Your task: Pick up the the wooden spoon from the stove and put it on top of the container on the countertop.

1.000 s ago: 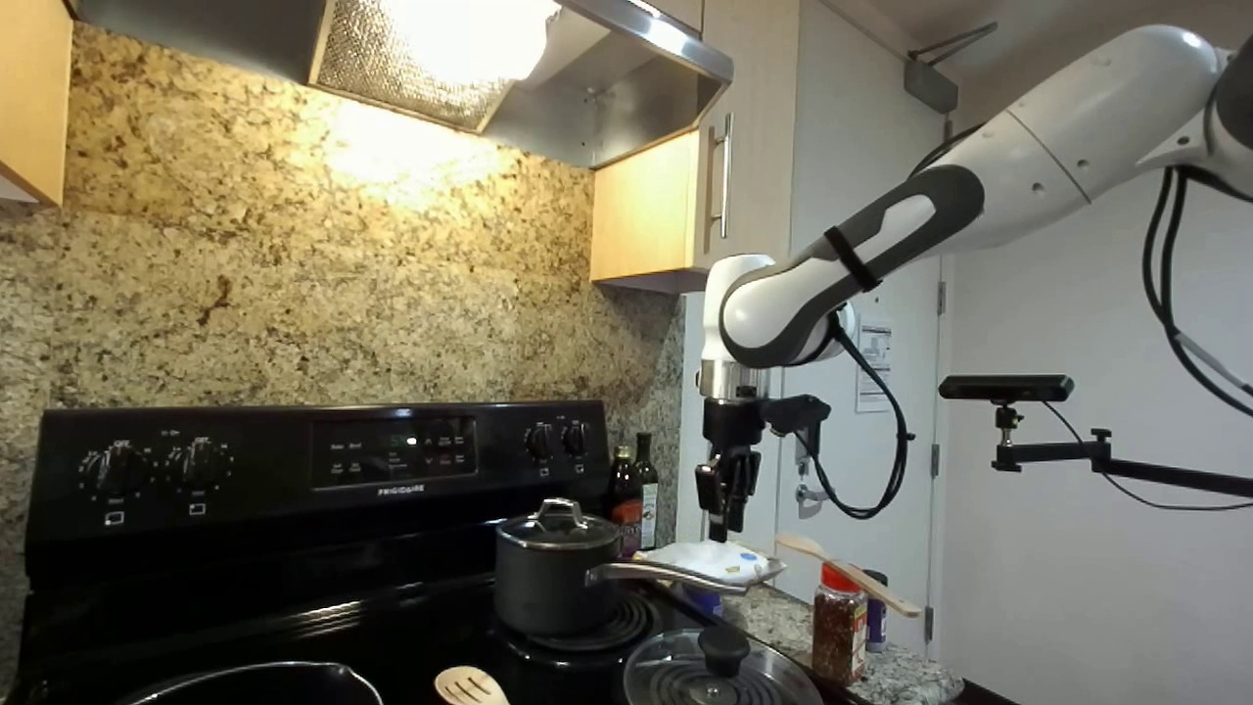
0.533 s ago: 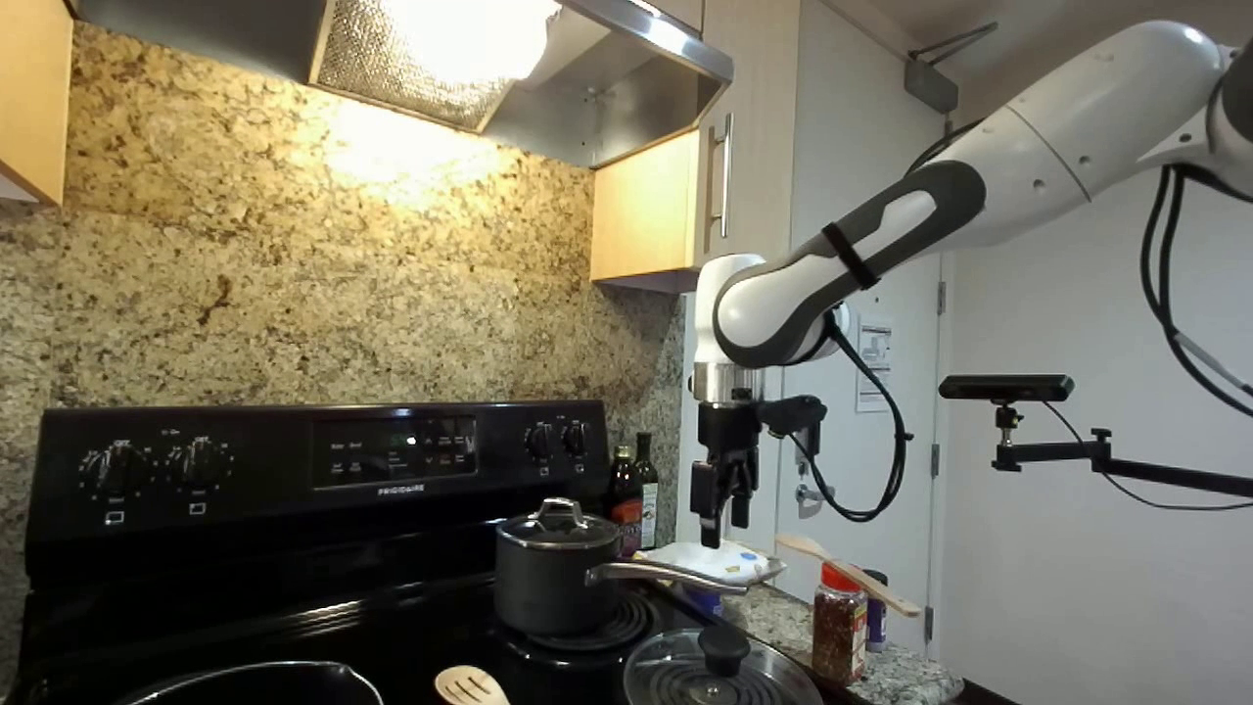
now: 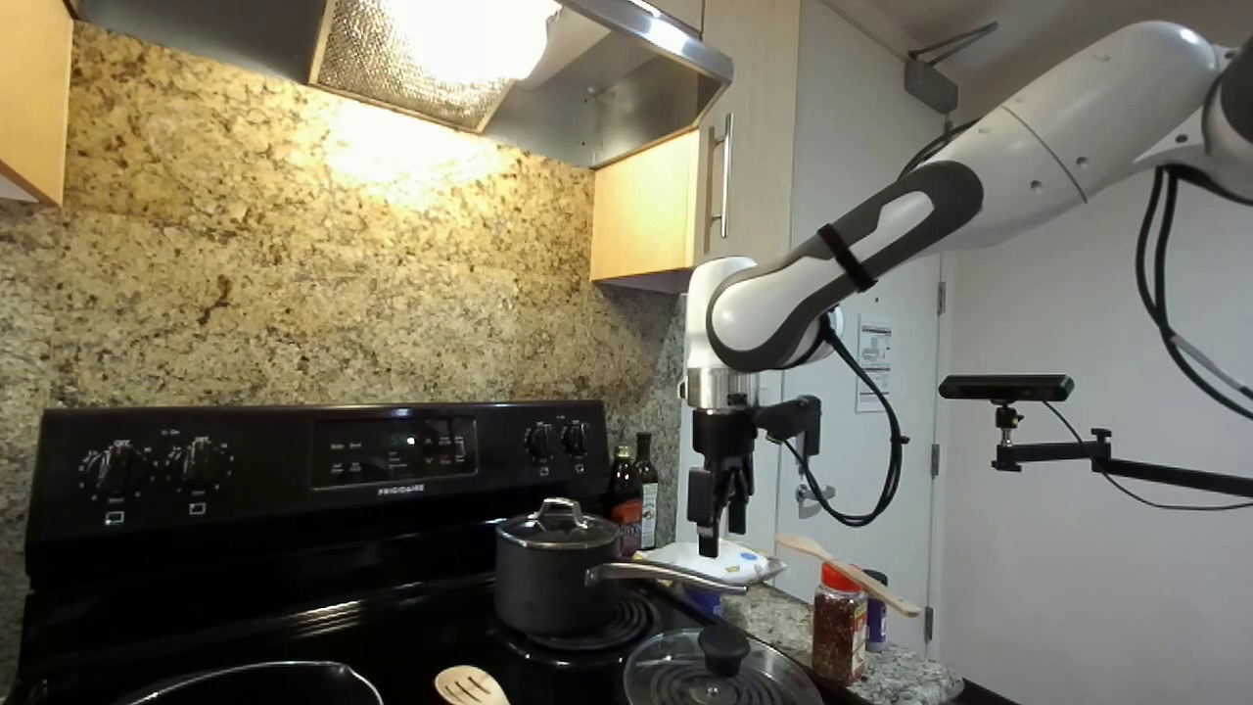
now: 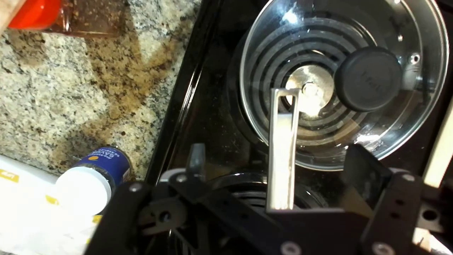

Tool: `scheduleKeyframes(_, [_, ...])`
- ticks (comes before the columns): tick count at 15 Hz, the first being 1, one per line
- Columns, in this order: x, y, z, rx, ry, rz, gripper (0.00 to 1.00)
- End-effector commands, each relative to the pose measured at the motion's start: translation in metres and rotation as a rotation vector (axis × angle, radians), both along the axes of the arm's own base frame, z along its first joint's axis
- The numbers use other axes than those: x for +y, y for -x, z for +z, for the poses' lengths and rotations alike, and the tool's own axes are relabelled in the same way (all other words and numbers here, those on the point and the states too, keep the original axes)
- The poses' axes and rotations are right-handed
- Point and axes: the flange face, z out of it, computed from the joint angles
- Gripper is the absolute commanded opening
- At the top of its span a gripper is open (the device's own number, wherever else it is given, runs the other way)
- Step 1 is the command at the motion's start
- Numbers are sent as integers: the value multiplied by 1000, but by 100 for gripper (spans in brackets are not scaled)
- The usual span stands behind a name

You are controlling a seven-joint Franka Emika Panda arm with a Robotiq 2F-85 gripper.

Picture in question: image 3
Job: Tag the white door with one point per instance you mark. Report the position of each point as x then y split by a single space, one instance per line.
917 580

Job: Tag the dark bottle with red label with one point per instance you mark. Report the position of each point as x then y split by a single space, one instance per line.
626 502

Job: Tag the brown wooden spoon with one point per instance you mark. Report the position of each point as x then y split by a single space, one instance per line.
862 580

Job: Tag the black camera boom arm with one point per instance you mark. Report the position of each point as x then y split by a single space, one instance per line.
1149 471

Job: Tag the saucepan glass lid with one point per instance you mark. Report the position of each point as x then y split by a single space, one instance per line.
560 525

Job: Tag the wooden upper cabinet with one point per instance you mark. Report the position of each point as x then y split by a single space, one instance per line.
646 208
32 93

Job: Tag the black electric stove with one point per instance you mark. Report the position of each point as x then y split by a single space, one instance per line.
259 599

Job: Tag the black frying pan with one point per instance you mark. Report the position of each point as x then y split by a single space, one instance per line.
247 684

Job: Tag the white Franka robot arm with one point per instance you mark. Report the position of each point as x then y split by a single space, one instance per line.
1043 144

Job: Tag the spice jar with red lid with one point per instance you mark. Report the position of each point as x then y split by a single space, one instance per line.
840 632

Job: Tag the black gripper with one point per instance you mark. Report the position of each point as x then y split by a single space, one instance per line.
726 438

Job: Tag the paper sign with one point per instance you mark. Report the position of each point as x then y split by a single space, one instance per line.
876 372

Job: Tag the dark glass bottle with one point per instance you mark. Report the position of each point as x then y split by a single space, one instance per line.
646 490

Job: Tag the grey door closer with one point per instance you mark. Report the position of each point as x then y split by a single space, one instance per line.
928 79

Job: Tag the black stereo camera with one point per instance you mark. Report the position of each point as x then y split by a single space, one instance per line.
1004 384

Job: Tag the steel range hood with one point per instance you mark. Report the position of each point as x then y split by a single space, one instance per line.
588 93

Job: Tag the pale wooden spatula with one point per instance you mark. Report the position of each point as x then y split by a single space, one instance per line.
469 686

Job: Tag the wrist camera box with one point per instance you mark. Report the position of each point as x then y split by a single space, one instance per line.
794 422

